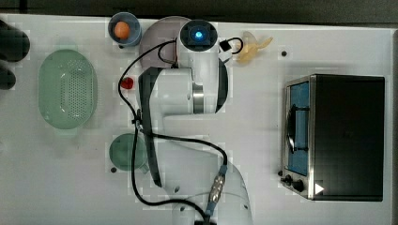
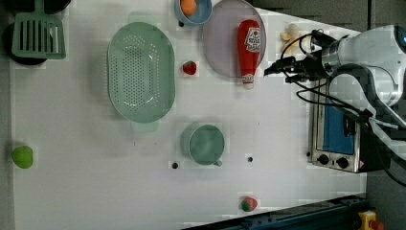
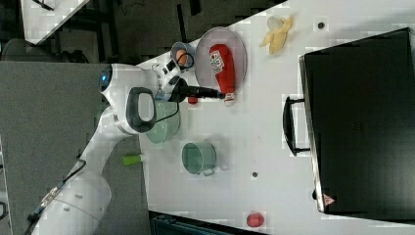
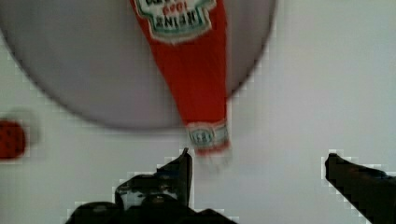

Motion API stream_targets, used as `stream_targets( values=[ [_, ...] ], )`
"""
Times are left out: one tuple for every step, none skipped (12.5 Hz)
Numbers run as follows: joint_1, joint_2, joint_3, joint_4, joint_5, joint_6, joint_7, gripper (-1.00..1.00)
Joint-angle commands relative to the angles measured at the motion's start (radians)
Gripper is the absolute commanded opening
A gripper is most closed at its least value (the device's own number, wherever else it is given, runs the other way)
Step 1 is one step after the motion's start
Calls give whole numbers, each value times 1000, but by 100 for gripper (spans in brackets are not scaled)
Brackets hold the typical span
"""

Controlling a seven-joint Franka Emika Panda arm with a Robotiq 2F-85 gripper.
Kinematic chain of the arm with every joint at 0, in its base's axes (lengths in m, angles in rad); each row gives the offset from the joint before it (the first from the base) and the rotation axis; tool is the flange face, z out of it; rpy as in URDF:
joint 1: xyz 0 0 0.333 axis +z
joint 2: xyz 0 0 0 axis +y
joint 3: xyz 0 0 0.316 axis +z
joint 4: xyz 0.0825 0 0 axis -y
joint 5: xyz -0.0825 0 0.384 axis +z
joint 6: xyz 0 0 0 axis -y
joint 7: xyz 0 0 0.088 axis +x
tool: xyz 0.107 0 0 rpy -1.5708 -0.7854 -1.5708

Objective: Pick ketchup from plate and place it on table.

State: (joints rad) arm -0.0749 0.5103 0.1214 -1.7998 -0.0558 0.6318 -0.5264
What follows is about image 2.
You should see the green toy apple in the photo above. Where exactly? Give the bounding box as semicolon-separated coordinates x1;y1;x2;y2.
11;146;34;169

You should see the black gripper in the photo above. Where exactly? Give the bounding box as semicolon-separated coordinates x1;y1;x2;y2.
263;57;328;83

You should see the red plush ketchup bottle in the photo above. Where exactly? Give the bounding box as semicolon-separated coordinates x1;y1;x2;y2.
237;19;260;89

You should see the green cup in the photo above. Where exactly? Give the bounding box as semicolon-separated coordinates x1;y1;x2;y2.
180;123;225;167

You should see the green slotted spatula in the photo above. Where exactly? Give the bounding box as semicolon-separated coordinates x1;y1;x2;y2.
11;0;66;59

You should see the blue bowl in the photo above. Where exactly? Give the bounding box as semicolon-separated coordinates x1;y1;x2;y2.
174;0;213;26

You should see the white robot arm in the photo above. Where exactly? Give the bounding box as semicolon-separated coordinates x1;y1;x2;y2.
264;25;406;159

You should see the silver toaster oven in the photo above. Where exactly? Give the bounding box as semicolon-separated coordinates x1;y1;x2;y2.
310;80;393;174

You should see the grey round plate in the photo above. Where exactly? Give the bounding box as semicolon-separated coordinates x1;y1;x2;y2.
202;0;266;78

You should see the yellow toy banana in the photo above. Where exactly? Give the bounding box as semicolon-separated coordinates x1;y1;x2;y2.
281;23;311;55

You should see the orange toy fruit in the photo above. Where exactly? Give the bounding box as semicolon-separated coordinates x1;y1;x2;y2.
180;0;197;17

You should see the green plastic colander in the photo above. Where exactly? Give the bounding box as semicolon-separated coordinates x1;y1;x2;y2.
107;12;175;132

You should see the red green toy strawberry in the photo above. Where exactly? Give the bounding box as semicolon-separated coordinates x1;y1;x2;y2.
240;196;258;212

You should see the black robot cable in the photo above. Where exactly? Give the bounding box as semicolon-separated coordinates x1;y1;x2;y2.
280;29;406;188

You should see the black round pan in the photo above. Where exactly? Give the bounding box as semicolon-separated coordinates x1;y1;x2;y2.
1;0;72;65

